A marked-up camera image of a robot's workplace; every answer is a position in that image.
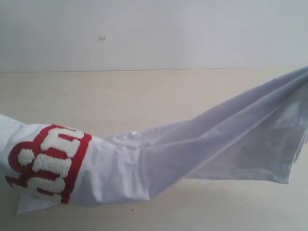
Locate white t-shirt red lettering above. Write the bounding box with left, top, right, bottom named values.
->
left=0, top=67, right=308, bottom=213

